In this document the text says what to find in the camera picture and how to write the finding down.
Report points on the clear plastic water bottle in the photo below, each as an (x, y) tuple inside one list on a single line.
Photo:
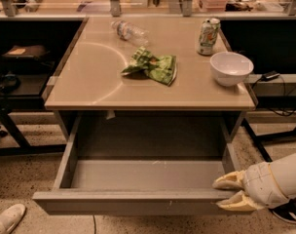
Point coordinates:
[(130, 32)]

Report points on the white shoe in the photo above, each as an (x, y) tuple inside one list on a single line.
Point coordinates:
[(11, 218)]

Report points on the white bowl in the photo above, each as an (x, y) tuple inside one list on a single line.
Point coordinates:
[(229, 68)]

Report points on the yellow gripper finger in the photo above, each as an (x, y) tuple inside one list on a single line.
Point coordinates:
[(240, 202), (231, 181)]

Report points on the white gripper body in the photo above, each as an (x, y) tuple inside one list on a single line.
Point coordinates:
[(261, 183)]

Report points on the grey top drawer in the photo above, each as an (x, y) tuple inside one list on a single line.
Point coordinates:
[(144, 163)]

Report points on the black power adapter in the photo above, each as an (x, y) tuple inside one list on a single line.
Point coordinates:
[(270, 76)]

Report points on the grey drawer cabinet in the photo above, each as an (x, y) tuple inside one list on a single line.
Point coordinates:
[(193, 109)]

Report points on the green chip bag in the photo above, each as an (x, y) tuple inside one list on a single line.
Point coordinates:
[(161, 69)]

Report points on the black sneaker white stripes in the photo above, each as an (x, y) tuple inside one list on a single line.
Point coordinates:
[(286, 212)]

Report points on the green white soda can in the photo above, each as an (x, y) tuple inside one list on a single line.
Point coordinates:
[(208, 36)]

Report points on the black headphones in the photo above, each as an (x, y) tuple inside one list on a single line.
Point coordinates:
[(9, 83)]

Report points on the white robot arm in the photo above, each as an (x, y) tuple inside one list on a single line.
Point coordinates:
[(284, 171)]

